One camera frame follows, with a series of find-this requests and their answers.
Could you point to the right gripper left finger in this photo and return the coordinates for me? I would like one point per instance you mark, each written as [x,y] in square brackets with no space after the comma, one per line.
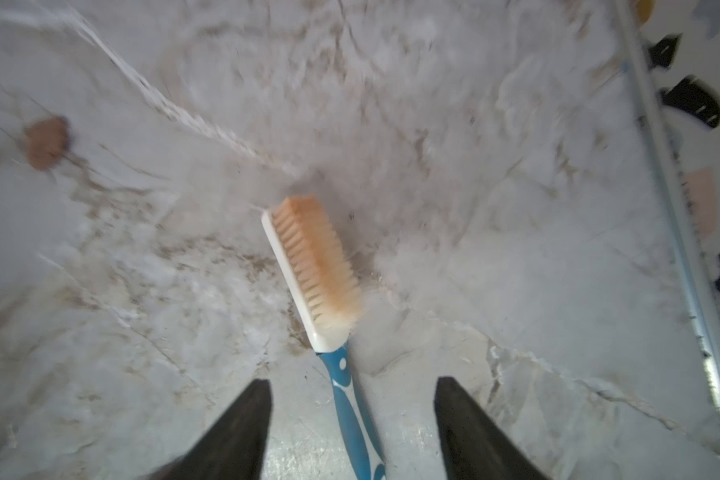
[234,446]

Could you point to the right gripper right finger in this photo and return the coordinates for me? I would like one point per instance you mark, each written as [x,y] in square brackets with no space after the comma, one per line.
[472,445]

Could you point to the fallen mud piece right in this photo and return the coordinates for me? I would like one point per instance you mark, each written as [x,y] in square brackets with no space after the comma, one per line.
[46,142]

